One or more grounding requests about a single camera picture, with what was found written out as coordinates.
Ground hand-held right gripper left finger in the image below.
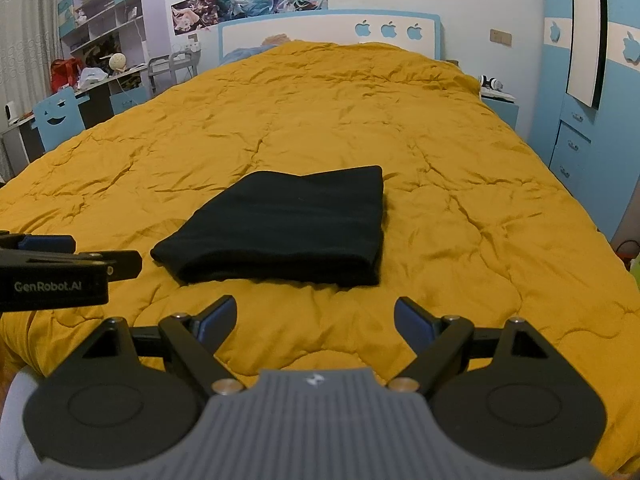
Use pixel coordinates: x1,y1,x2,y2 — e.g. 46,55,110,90
81,295,247,397

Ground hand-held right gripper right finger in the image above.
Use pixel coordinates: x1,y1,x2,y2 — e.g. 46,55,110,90
387,296,552,397

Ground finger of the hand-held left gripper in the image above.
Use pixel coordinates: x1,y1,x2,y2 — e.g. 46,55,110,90
65,250,143,282
0,231,77,257

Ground black pants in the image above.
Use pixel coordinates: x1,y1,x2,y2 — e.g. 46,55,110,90
150,164,386,289

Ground yellow blanket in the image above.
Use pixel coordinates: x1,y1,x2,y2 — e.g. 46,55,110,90
0,40,640,477

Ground blue smiley face cutout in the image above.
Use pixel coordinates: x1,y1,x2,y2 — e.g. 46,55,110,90
32,87,87,154

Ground dark desk with blue drawer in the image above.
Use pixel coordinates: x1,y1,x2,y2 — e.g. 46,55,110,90
0,61,157,177

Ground red bag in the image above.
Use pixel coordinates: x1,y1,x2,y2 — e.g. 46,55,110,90
48,57,87,94

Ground white plastic bag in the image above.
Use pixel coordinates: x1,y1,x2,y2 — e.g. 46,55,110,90
76,66,109,89

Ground pale curtain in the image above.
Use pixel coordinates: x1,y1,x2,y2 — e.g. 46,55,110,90
0,0,64,181

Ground blue nightstand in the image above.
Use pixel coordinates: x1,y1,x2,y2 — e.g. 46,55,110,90
479,91,522,132

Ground white and blue shelf unit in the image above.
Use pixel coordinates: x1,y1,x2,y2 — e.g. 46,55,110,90
56,0,149,57

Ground blue pillow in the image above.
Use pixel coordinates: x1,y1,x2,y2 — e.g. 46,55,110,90
221,34,302,65

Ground blue wardrobe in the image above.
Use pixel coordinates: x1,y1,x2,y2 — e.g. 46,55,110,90
529,0,640,242

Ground white headphones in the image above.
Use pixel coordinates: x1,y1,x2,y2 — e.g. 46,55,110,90
476,73,507,94

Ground white and blue headboard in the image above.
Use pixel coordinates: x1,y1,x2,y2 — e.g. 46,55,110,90
217,9,444,67

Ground white security camera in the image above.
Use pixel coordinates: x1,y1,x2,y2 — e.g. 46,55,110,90
2,101,24,129

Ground wall poster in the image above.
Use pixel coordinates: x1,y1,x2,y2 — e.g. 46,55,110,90
171,0,329,37

